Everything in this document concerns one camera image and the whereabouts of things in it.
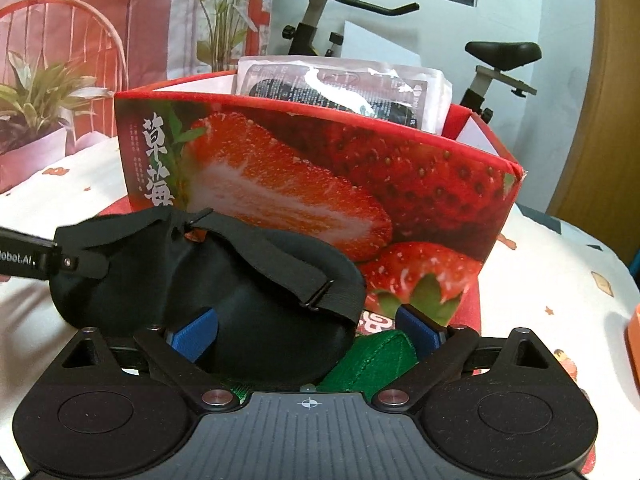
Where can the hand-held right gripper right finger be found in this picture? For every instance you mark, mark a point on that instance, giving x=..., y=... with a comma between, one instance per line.
x=420, y=332

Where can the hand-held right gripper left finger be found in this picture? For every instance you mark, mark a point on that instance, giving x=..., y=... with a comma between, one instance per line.
x=195, y=335

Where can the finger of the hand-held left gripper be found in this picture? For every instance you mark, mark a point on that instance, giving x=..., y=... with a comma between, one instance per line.
x=82, y=262

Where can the green knitted cloth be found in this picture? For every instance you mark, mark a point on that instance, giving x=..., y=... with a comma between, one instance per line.
x=370, y=365

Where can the black eye mask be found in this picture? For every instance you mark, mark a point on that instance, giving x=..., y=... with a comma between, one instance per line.
x=250, y=310

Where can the strawberry print red box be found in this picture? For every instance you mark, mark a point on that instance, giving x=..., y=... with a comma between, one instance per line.
x=300, y=170

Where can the orange object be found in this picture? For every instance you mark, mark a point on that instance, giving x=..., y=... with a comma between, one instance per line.
x=632, y=332

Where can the clear plastic packet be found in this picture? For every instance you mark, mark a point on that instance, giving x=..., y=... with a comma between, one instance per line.
x=350, y=85

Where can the wooden door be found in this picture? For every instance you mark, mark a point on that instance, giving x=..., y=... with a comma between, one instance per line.
x=610, y=135

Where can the black exercise bike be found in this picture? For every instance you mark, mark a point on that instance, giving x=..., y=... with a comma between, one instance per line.
x=500, y=55

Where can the white board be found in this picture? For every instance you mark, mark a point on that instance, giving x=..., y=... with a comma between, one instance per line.
x=380, y=45

